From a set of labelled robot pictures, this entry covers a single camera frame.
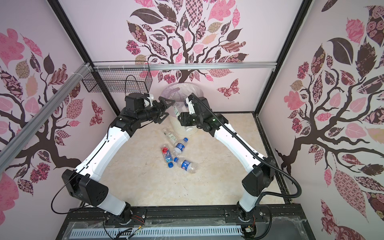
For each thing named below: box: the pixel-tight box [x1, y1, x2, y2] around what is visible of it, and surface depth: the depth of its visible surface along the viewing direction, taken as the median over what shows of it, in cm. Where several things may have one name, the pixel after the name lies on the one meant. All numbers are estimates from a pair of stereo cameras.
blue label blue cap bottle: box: [171, 137, 189, 157], surface depth 97 cm
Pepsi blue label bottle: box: [173, 157, 197, 174], surface depth 89 cm
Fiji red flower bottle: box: [161, 144, 174, 169], surface depth 93 cm
